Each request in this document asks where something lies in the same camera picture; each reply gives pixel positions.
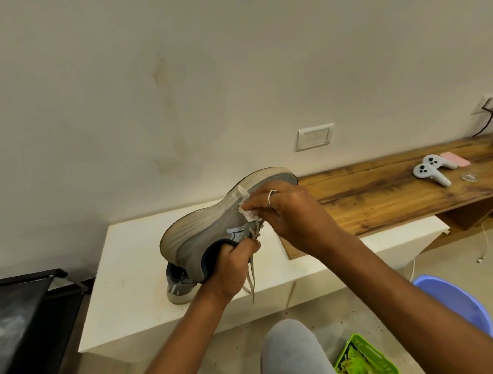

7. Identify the person's left forearm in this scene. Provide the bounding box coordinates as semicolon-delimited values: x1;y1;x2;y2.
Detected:
144;283;233;374

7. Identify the black cable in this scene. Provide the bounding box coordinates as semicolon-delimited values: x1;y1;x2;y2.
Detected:
472;98;493;138

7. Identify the person's left hand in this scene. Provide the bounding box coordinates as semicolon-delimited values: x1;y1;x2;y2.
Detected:
200;238;262;305

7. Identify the pink phone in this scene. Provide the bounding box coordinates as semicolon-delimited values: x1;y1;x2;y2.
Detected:
439;151;471;168

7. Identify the person's right hand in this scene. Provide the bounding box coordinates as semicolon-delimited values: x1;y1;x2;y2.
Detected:
240;181;344;259

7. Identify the wooden bench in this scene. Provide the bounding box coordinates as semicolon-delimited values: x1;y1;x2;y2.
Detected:
279;133;493;259

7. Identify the grey sneaker with laces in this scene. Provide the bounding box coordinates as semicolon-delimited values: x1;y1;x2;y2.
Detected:
160;167;299;305

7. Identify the white wall switch plate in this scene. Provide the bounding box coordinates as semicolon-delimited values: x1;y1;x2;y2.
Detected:
295;123;335;152

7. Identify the blue plastic basin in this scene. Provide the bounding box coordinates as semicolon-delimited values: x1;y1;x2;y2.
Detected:
412;274;493;338

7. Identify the white wipe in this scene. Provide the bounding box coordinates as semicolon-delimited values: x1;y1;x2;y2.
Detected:
236;185;264;223

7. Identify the green plastic basket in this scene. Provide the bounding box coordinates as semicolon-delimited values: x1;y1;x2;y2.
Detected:
333;334;401;374

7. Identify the white low table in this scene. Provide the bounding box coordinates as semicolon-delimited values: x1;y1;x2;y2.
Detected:
78;198;450;364

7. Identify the person's right forearm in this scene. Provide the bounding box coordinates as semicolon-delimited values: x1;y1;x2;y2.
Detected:
308;216;493;374

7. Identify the black metal stand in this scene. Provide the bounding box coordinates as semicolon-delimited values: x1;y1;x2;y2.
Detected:
0;268;95;374

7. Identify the white game controller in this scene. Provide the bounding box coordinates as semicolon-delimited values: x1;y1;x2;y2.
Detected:
422;154;458;170
413;163;452;188

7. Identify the white cable with plug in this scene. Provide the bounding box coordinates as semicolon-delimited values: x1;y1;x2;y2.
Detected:
476;210;493;264

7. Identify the person's grey trouser leg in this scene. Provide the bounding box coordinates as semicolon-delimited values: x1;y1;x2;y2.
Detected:
261;319;338;374

